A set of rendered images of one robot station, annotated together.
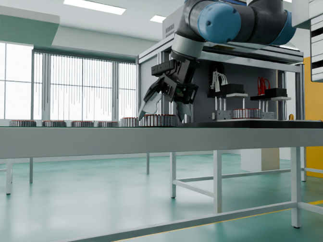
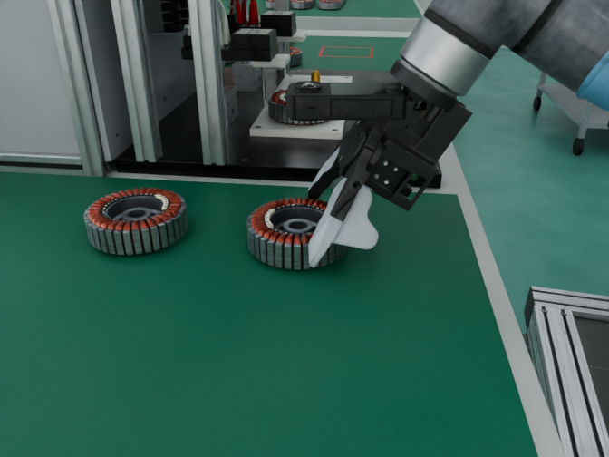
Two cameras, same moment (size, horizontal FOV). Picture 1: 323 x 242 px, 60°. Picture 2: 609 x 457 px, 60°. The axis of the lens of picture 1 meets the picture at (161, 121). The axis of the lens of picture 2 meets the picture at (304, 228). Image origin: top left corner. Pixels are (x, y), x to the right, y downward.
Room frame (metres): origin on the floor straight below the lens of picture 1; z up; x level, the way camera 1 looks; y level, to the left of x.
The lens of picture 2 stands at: (0.52, 0.43, 1.05)
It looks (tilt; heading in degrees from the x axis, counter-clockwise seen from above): 29 degrees down; 304
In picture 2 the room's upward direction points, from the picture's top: straight up
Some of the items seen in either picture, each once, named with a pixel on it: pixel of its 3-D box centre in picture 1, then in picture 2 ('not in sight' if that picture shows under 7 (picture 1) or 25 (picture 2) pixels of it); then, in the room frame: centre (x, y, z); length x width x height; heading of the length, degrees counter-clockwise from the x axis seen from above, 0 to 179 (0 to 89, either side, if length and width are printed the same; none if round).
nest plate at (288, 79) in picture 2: (291, 122); (315, 86); (1.13, -0.53, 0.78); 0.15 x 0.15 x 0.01; 27
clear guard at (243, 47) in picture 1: (238, 50); not in sight; (1.01, -0.28, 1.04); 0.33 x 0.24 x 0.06; 27
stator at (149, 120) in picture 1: (158, 121); (298, 231); (0.81, 0.01, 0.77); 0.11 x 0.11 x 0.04
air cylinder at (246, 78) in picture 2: (263, 118); (247, 73); (1.26, -0.46, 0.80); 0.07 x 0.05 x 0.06; 117
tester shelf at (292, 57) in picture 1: (217, 59); not in sight; (1.36, -0.27, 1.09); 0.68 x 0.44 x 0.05; 117
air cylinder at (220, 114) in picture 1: (220, 116); (218, 105); (1.15, -0.24, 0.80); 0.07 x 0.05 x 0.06; 117
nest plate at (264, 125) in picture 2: (246, 121); (301, 120); (1.02, -0.31, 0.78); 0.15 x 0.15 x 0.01; 27
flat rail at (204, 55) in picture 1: (250, 62); not in sight; (1.16, -0.37, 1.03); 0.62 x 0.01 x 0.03; 117
